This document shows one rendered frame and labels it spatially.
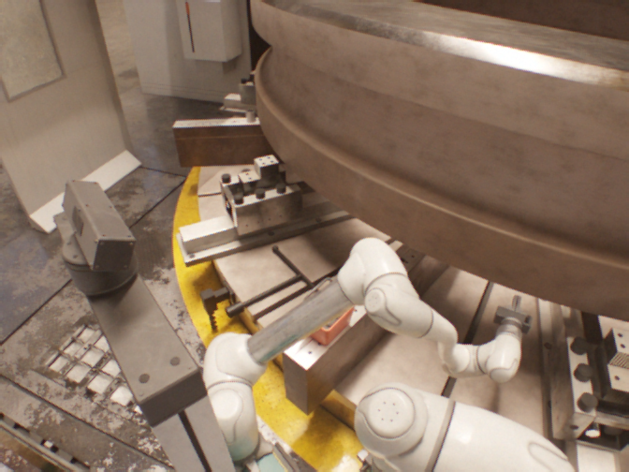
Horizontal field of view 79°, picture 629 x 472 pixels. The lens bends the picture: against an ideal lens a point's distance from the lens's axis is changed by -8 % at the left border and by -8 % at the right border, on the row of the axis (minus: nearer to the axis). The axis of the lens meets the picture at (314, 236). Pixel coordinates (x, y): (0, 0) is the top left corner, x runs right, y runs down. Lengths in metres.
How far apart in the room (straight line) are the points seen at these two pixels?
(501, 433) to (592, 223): 1.31
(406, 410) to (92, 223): 0.44
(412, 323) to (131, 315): 0.80
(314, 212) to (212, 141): 1.20
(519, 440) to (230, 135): 3.25
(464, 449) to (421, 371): 1.57
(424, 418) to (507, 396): 1.65
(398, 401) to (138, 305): 0.36
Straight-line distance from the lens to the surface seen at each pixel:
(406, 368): 2.18
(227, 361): 1.38
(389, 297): 1.06
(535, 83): 1.51
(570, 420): 1.92
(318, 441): 2.29
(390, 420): 0.60
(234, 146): 3.63
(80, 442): 2.58
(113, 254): 0.41
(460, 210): 1.79
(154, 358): 0.41
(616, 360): 1.95
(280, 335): 1.30
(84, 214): 0.44
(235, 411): 1.27
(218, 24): 5.20
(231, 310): 2.35
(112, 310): 0.46
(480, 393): 2.20
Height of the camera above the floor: 2.09
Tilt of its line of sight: 39 degrees down
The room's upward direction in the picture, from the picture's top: straight up
